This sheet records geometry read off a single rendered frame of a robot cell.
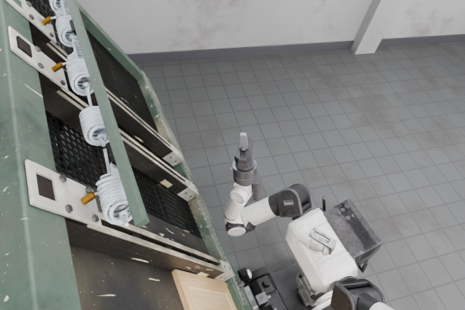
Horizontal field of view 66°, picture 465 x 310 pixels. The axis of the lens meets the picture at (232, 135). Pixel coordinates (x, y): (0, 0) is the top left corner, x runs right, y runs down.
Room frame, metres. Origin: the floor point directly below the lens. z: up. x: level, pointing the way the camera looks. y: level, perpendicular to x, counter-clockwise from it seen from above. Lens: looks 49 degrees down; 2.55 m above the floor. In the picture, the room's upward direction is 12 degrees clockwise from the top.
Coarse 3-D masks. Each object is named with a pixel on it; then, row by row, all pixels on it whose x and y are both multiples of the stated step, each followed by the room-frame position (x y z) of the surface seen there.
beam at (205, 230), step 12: (144, 84) 1.72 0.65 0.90; (144, 96) 1.62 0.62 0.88; (156, 96) 1.72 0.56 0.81; (156, 108) 1.52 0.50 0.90; (156, 120) 1.44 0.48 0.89; (180, 168) 1.12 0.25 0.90; (192, 180) 1.10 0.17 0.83; (192, 204) 0.92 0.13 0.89; (204, 204) 0.98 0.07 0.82; (204, 216) 0.86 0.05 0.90; (204, 228) 0.80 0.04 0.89; (204, 240) 0.74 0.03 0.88; (216, 252) 0.69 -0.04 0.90; (228, 288) 0.54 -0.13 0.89; (240, 288) 0.57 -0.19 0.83; (240, 300) 0.50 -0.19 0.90
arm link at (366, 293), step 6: (360, 288) 0.49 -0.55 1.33; (366, 288) 0.50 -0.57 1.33; (372, 288) 0.50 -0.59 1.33; (354, 294) 0.46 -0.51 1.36; (360, 294) 0.46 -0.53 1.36; (366, 294) 0.46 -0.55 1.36; (372, 294) 0.47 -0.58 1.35; (378, 294) 0.48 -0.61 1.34; (360, 300) 0.43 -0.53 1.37; (366, 300) 0.43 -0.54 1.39; (372, 300) 0.43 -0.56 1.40; (378, 300) 0.44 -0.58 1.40; (360, 306) 0.42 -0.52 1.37; (366, 306) 0.41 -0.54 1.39
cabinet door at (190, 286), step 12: (180, 276) 0.41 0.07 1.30; (192, 276) 0.46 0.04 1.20; (180, 288) 0.37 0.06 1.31; (192, 288) 0.41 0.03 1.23; (204, 288) 0.44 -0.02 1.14; (216, 288) 0.49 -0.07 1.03; (192, 300) 0.35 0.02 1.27; (204, 300) 0.39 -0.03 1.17; (216, 300) 0.43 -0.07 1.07; (228, 300) 0.48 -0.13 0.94
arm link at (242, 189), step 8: (256, 176) 0.77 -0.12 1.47; (240, 184) 0.73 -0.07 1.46; (248, 184) 0.73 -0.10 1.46; (256, 184) 0.73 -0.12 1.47; (232, 192) 0.71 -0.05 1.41; (240, 192) 0.71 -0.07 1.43; (248, 192) 0.72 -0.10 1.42; (256, 192) 0.73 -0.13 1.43; (240, 200) 0.70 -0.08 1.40; (256, 200) 0.72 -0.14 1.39
